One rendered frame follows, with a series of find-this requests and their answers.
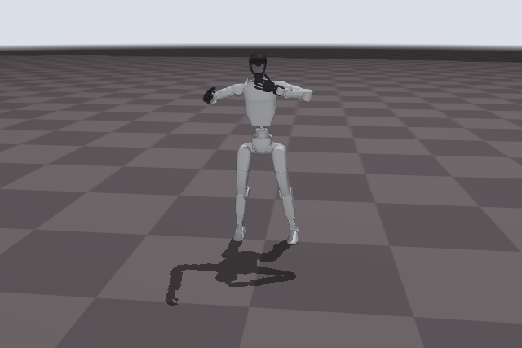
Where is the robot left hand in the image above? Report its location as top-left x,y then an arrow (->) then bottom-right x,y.
254,74 -> 285,96

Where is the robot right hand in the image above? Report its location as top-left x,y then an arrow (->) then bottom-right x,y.
203,87 -> 216,104

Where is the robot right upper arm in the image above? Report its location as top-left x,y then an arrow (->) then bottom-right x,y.
211,83 -> 245,104

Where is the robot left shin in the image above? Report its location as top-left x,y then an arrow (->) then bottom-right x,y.
282,187 -> 297,231

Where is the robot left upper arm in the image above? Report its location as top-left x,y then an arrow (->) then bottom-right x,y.
274,81 -> 313,101

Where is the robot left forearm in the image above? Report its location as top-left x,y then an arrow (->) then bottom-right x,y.
276,87 -> 312,99

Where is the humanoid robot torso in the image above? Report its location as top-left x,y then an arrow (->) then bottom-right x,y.
243,78 -> 276,154

